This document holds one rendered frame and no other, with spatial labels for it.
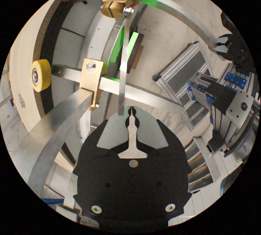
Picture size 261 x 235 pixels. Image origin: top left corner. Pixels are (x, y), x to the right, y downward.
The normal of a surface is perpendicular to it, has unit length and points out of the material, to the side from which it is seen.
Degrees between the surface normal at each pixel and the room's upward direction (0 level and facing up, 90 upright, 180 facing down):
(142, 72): 0
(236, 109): 90
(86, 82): 0
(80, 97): 90
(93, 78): 0
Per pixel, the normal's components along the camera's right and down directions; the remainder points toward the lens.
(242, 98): -0.72, -0.62
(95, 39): -0.01, 0.46
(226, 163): -0.97, -0.21
